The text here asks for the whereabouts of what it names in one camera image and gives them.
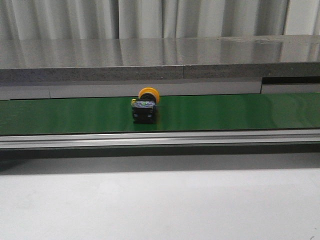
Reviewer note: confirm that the grey stone counter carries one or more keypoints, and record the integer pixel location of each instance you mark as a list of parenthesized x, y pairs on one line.
[(52, 69)]

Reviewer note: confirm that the yellow push button switch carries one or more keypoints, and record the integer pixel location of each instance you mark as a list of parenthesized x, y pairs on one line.
[(144, 107)]

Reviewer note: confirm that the white pleated curtain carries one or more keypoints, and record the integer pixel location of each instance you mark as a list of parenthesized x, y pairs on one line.
[(128, 19)]

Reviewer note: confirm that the green conveyor belt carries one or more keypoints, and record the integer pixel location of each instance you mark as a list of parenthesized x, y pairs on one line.
[(174, 113)]

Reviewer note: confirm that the aluminium conveyor side rail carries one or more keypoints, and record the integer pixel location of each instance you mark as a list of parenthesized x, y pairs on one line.
[(159, 138)]

